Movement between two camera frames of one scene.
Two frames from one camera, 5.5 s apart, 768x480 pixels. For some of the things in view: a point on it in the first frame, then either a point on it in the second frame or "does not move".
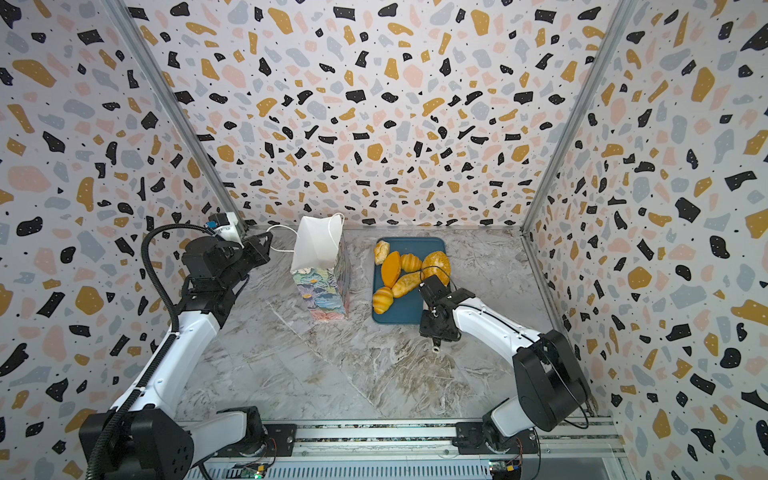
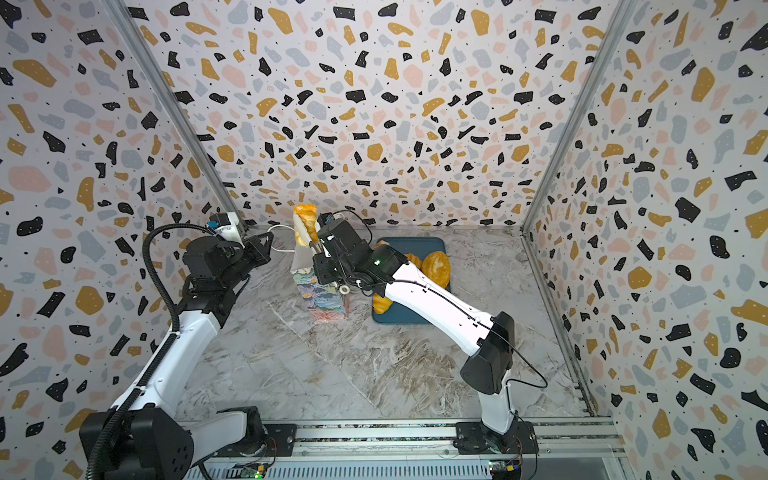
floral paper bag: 320,265 does not move
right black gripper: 435,327 -> 322,252
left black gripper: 259,253 does not move
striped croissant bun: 383,299 does not move
